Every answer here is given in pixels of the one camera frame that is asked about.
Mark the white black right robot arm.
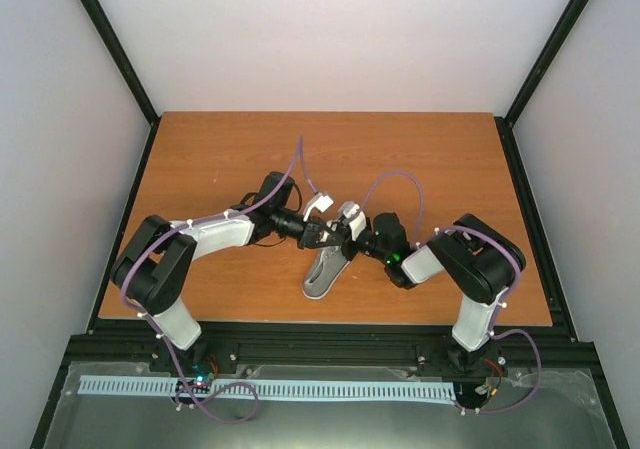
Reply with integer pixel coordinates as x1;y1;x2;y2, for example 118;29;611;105
333;213;526;374

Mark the grey metal base plate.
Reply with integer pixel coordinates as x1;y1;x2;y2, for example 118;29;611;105
39;363;615;448

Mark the light blue slotted cable duct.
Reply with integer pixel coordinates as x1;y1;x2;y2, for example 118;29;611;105
77;375;456;404

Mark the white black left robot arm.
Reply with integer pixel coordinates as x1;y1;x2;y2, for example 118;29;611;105
110;171;343;372

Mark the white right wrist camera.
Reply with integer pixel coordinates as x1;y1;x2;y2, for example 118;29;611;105
338;201;367;241

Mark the white shoelace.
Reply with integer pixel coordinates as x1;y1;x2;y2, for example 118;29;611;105
325;220;351;245

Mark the black left frame post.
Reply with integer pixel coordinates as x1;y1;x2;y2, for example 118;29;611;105
62;0;161;125

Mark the black frame post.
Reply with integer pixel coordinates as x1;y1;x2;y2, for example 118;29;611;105
62;0;161;125
503;0;609;123

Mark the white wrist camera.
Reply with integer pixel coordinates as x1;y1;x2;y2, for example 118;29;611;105
303;192;334;221
338;201;367;241

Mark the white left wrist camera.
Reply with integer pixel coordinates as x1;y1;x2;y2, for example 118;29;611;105
303;192;334;221

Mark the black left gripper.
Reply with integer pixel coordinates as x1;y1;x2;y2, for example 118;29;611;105
273;209;344;251

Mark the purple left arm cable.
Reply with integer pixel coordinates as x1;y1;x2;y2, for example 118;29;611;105
120;134;321;423

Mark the black right frame post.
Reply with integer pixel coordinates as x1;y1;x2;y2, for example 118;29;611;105
503;0;609;123

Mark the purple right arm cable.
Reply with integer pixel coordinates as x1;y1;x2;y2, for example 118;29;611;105
360;169;544;416

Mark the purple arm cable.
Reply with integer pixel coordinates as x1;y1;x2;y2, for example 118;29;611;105
120;134;321;423
360;169;544;416

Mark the grey canvas sneaker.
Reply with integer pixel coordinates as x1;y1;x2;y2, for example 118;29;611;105
302;247;351;300

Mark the black aluminium frame rail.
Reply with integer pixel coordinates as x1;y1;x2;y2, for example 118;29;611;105
63;320;602;380

